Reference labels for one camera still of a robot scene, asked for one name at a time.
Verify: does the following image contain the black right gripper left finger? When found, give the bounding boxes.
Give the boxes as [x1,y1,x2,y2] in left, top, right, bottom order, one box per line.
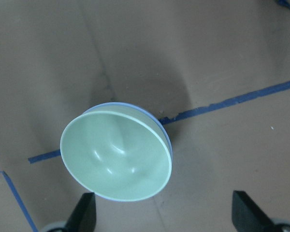
[63,192,97,232]

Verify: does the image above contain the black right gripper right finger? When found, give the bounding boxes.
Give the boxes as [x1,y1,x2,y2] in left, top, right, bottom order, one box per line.
[232,190,279,232]

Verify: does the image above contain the green bowl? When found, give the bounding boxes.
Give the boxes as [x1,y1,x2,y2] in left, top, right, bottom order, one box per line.
[60,110,172,202]

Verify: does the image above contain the blue bowl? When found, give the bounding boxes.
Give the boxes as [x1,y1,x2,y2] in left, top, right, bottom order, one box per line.
[81,101,174,203]

